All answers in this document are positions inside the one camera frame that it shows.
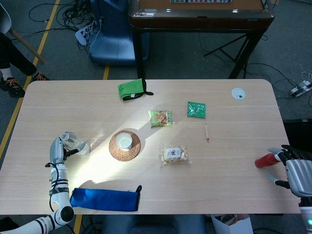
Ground blue machine base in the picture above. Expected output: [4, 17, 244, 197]
[89, 0, 150, 66]

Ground green cloth black trim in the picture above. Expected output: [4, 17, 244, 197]
[117, 78, 154, 101]

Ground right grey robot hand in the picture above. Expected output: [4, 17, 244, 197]
[267, 144, 312, 198]

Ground long black floor cable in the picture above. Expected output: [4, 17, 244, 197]
[246, 62, 300, 99]

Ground dark wood mahjong table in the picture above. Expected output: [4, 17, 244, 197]
[128, 0, 275, 80]

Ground white chair wooden leg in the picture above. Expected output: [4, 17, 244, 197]
[0, 4, 47, 64]

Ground white paper cup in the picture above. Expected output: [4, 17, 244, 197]
[116, 135, 133, 150]

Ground black tripod stand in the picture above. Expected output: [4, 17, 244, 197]
[203, 33, 249, 71]

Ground blue cloth black trim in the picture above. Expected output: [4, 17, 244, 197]
[69, 185, 142, 212]

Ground black box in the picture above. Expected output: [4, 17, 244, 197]
[282, 118, 312, 156]

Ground white round cable grommet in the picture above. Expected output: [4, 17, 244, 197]
[231, 87, 247, 100]

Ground thin white cable bundle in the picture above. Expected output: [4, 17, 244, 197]
[291, 62, 312, 81]

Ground round woven rattan coaster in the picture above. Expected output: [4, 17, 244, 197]
[108, 131, 142, 161]

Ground light green snack packet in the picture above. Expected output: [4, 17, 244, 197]
[148, 109, 176, 128]

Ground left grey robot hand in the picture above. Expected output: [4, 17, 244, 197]
[49, 133, 80, 167]

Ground white power strip with plugs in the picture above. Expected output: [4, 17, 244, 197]
[75, 20, 103, 46]

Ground grey power strip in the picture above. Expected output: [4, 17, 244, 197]
[289, 80, 312, 98]

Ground clear snack bag white label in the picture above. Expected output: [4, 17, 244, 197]
[159, 144, 193, 168]

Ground dark green sachet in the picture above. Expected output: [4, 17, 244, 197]
[187, 101, 207, 119]

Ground transparent plastic water bottle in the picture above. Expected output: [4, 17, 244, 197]
[59, 131, 91, 156]

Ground black shoe orange laces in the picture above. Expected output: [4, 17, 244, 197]
[0, 77, 26, 98]
[31, 71, 51, 81]

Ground person leg black trousers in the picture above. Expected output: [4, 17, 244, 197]
[0, 31, 39, 78]

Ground white paper box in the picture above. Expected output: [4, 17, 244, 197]
[211, 214, 254, 234]

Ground face-up mahjong tile row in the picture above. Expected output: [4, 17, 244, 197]
[170, 0, 232, 4]

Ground red cylinder object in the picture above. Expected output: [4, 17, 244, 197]
[254, 154, 281, 169]

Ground black cable tangle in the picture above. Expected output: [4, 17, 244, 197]
[28, 0, 103, 52]

